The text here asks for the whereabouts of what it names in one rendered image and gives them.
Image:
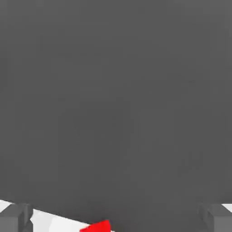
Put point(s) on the small red cube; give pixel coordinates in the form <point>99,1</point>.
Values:
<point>98,227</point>

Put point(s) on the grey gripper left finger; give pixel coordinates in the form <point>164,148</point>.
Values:
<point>12,217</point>

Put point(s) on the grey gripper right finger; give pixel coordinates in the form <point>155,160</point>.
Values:
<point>217,218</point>

